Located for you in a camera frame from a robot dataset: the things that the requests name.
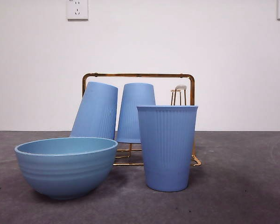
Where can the blue ribbed plastic cup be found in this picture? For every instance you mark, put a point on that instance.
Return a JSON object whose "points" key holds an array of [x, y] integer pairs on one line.
{"points": [[133, 102], [168, 149], [95, 112]]}

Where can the blue ridged bowl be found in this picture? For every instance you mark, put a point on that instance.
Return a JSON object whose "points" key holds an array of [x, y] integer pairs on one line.
{"points": [[65, 170]]}

